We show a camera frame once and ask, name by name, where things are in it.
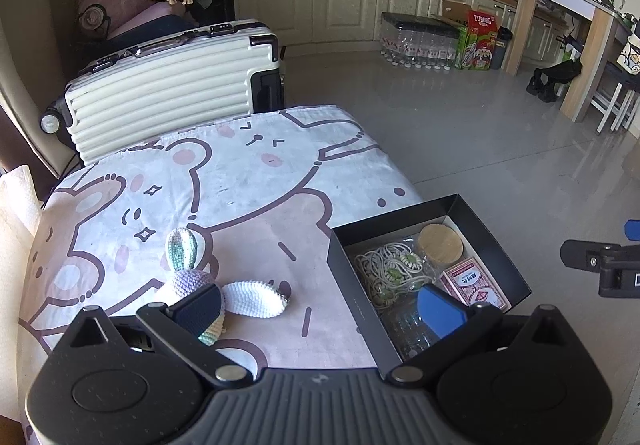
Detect beige cord bundle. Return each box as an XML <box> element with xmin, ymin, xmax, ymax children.
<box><xmin>354</xmin><ymin>245</ymin><xmax>437</xmax><ymax>311</ymax></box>

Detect red printed carton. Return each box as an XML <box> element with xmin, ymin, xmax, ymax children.
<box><xmin>467</xmin><ymin>9</ymin><xmax>499</xmax><ymax>34</ymax></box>

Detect printed bear blanket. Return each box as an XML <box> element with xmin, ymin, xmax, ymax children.
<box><xmin>17</xmin><ymin>104</ymin><xmax>427</xmax><ymax>426</ymax></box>

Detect round wooden lid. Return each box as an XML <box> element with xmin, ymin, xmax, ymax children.
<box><xmin>417</xmin><ymin>223</ymin><xmax>466</xmax><ymax>269</ymax></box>

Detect dark blue cushion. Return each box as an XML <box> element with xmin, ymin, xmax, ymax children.
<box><xmin>106</xmin><ymin>14</ymin><xmax>197</xmax><ymax>45</ymax></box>

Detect white ribbed suitcase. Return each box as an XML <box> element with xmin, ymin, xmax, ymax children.
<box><xmin>40</xmin><ymin>19</ymin><xmax>287</xmax><ymax>164</ymax></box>

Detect wooden bar table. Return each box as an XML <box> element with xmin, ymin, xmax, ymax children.
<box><xmin>519</xmin><ymin>0</ymin><xmax>637</xmax><ymax>124</ymax></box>

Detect black cardboard box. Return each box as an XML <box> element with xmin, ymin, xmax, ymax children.
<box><xmin>326</xmin><ymin>194</ymin><xmax>533</xmax><ymax>379</ymax></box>

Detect pack of water bottles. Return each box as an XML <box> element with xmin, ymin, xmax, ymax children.
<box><xmin>380</xmin><ymin>12</ymin><xmax>464</xmax><ymax>71</ymax></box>

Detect pastel crochet bunny toy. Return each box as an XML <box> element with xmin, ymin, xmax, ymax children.
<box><xmin>154</xmin><ymin>226</ymin><xmax>292</xmax><ymax>347</ymax></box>

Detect red playing card box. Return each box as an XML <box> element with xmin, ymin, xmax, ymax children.
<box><xmin>439</xmin><ymin>259</ymin><xmax>514</xmax><ymax>314</ymax></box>

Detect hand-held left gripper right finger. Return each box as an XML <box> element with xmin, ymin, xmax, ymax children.
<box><xmin>389</xmin><ymin>284</ymin><xmax>573</xmax><ymax>387</ymax></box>

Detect cream kitchen cabinet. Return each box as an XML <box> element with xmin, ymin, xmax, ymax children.
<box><xmin>227</xmin><ymin>0</ymin><xmax>571</xmax><ymax>69</ymax></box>

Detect black trash bin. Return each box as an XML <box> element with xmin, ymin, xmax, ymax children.
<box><xmin>494</xmin><ymin>26</ymin><xmax>514</xmax><ymax>71</ymax></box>

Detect white stool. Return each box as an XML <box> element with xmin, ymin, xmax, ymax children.
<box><xmin>592</xmin><ymin>59</ymin><xmax>640</xmax><ymax>135</ymax></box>

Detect brown cardboard box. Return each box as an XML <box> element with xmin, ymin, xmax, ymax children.
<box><xmin>437</xmin><ymin>0</ymin><xmax>474</xmax><ymax>27</ymax></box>

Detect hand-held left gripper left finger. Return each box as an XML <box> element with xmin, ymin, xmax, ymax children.
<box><xmin>62</xmin><ymin>284</ymin><xmax>256</xmax><ymax>387</ymax></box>

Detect green printed carton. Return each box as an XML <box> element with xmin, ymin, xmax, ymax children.
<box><xmin>455</xmin><ymin>22</ymin><xmax>497</xmax><ymax>71</ymax></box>

